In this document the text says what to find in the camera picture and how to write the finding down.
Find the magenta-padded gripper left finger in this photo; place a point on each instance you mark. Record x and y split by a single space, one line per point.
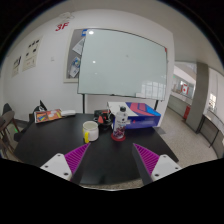
68 163

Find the large white wall poster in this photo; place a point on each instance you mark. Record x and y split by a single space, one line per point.
32 54

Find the small white wall poster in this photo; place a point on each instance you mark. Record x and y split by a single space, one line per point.
16 66

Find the small white box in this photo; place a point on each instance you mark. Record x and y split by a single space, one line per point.
68 113

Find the flat round red coaster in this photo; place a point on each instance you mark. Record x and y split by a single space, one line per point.
118 139

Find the red and black tool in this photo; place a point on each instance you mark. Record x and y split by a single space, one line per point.
103 118

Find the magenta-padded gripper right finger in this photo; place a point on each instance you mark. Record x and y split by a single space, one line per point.
151 161

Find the grey desk with black frame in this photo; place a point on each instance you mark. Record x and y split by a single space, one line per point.
213 121

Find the colourful flat box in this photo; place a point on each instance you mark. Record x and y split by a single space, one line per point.
48 116

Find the red and white hanging sign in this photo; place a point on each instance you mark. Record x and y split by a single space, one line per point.
184 89

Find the blue red white cardboard box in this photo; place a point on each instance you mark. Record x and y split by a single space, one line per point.
143 115

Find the dark chair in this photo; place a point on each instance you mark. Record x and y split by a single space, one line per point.
6 107

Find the clear bottle with black cap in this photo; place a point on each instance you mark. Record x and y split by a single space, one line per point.
120 123

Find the grey notice board with papers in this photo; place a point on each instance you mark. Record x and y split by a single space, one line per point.
74 56

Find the red floor cabinet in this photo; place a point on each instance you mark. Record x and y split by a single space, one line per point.
187 112

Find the whiteboard on black stand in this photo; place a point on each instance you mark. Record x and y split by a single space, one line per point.
123 61

